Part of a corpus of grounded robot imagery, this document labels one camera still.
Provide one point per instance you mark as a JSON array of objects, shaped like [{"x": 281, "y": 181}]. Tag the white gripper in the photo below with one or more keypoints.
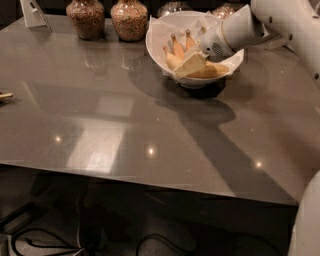
[{"x": 212, "y": 44}]

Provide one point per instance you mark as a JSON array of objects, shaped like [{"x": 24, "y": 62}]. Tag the large front yellow banana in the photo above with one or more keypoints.
[{"x": 211, "y": 70}]

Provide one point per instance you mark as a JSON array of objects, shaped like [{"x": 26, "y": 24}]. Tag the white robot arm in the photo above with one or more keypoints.
[{"x": 297, "y": 22}]

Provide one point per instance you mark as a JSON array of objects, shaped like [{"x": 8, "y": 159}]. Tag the middle small orange banana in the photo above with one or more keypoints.
[{"x": 189, "y": 40}]

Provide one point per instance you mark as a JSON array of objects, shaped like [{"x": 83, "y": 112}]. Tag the small orange banana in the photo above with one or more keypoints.
[
  {"x": 177, "y": 48},
  {"x": 189, "y": 40}
]

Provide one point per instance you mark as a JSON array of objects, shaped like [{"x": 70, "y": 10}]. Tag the left small orange banana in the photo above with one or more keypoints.
[{"x": 177, "y": 48}]

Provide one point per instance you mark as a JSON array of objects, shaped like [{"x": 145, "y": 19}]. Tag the white bowl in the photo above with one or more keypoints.
[{"x": 160, "y": 36}]

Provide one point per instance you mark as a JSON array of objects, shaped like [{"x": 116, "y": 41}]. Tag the white paper liner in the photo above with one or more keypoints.
[{"x": 160, "y": 31}]

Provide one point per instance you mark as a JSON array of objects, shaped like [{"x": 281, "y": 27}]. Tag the right glass jar of grains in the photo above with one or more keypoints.
[{"x": 226, "y": 10}]

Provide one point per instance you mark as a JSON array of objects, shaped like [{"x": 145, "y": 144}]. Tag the glass jar of grains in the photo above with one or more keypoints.
[
  {"x": 87, "y": 18},
  {"x": 226, "y": 10},
  {"x": 130, "y": 19}
]

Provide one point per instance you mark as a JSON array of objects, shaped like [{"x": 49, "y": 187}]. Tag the left glass jar of grains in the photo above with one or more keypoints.
[{"x": 87, "y": 18}]

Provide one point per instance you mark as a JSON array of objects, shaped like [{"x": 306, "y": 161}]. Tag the white stand top left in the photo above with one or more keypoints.
[{"x": 33, "y": 15}]

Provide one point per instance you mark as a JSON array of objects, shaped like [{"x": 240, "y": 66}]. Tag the wooden object at left edge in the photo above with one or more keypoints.
[{"x": 4, "y": 96}]

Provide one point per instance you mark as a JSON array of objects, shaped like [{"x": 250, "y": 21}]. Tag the black cable floor centre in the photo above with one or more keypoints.
[{"x": 163, "y": 241}]

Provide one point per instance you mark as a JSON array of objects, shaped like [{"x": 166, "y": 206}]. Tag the black cable floor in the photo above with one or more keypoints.
[
  {"x": 163, "y": 241},
  {"x": 41, "y": 242}
]

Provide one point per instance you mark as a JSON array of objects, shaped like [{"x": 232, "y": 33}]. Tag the black cable floor left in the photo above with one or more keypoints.
[{"x": 41, "y": 242}]

